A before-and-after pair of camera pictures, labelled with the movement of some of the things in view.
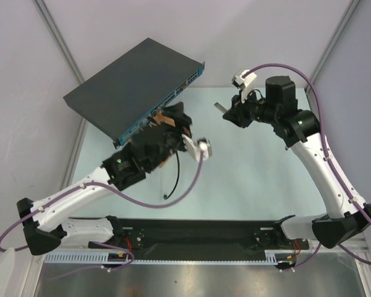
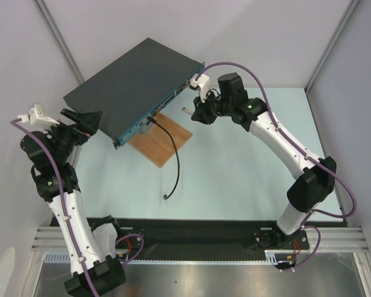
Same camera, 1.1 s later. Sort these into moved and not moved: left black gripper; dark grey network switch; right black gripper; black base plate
Moved: left black gripper; right black gripper
Not moved: black base plate; dark grey network switch
